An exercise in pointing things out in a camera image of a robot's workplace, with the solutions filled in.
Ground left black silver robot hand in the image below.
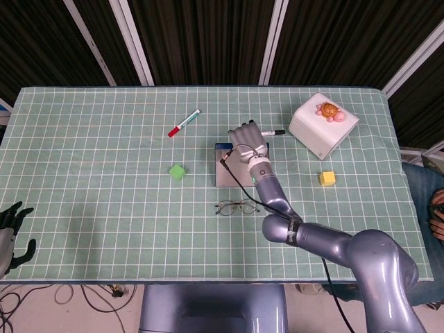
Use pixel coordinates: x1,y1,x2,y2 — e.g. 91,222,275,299
0,201,37,278

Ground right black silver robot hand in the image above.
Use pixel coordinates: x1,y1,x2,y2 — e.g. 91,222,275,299
228,119,271,166

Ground blue glasses case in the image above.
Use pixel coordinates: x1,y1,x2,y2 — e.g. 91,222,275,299
214,142,271,188

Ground thin-framed round eyeglasses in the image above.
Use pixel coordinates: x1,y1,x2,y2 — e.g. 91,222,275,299
214,199,261,216

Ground white ribbed box device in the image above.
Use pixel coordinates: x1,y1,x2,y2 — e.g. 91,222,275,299
288,92,360,161

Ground red-capped whiteboard marker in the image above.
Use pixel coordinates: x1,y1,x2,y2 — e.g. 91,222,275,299
167,109,201,139

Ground green cube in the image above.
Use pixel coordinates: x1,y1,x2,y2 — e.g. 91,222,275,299
168,164,187,182

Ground orange pink turtle toy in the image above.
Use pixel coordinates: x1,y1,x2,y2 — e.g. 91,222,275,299
314,101,346,123

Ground yellow cube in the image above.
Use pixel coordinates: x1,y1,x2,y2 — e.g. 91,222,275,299
318,170,336,187

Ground green checkered tablecloth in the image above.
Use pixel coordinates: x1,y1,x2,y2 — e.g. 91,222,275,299
0,86,435,282

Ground blue white edge object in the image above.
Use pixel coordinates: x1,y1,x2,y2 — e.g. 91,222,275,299
0,98,14,121

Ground blue-grey robot torso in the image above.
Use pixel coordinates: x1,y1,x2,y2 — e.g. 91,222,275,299
138,283,289,333

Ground bystander blue jeans leg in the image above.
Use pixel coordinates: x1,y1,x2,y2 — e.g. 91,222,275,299
325,162,444,309

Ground black hand cable with plug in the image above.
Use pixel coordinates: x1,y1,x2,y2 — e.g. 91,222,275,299
220,145,353,333

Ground grey floor cable loop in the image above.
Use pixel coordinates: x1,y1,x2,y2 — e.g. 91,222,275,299
54,284,76,306

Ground white partition post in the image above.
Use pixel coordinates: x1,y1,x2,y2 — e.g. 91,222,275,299
63,0,117,87
383,26,444,100
258,0,289,86
108,0,155,87

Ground black floor cable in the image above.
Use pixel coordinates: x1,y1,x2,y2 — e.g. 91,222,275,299
81,284,138,314

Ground grey metal frame base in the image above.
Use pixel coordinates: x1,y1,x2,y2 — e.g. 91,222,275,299
400,145,444,164

